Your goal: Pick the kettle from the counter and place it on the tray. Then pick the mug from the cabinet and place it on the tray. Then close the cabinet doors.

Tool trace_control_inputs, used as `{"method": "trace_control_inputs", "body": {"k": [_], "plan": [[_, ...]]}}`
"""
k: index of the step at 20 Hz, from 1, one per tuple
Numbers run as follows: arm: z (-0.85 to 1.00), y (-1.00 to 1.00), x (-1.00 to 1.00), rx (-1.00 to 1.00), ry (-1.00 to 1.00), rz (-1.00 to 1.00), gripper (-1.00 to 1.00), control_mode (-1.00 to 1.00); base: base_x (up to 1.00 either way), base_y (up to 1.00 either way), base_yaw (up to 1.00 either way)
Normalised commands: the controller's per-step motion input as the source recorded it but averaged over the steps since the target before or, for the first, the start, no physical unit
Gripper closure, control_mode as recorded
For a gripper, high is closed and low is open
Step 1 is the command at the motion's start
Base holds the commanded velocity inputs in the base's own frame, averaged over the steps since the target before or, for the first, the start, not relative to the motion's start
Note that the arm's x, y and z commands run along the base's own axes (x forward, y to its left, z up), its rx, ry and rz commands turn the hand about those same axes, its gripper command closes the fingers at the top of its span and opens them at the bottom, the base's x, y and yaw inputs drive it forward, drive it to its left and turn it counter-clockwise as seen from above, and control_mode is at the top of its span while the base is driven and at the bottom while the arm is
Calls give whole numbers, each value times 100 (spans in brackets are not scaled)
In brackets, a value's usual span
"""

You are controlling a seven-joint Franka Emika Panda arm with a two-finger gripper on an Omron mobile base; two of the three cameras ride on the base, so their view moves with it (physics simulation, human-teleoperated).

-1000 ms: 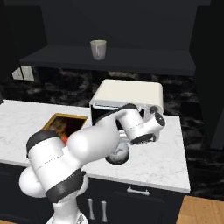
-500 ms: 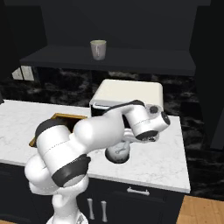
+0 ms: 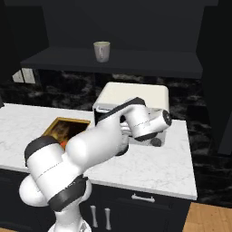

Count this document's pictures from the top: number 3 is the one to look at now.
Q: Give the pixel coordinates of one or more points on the dark base cupboard door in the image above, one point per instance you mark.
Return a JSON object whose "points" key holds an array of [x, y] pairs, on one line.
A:
{"points": [[90, 211], [142, 220]]}

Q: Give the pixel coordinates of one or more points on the dark cabinet door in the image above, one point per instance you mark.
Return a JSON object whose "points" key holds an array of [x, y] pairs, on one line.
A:
{"points": [[219, 75], [18, 33]]}

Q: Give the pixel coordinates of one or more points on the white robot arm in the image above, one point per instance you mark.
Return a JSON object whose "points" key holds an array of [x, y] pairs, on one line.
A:
{"points": [[90, 145]]}

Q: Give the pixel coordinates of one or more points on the gold framed dark tray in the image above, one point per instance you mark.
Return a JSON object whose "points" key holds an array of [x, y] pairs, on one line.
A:
{"points": [[65, 128]]}

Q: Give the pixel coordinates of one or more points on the white toaster oven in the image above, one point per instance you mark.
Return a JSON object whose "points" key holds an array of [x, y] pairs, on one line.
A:
{"points": [[136, 92]]}

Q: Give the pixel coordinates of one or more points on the dark open wall cabinet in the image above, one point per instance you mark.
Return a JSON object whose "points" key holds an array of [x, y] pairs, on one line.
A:
{"points": [[127, 60]]}

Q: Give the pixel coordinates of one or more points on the dark base cupboard run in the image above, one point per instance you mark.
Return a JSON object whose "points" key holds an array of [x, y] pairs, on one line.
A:
{"points": [[12, 196]]}

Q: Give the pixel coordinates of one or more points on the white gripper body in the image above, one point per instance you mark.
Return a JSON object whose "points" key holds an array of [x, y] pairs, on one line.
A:
{"points": [[125, 133]]}

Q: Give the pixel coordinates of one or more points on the pale grey mug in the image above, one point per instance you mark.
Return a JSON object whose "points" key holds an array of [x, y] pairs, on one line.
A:
{"points": [[101, 52]]}

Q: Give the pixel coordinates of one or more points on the dark drawer front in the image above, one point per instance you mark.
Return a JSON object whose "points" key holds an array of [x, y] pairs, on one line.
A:
{"points": [[163, 201]]}

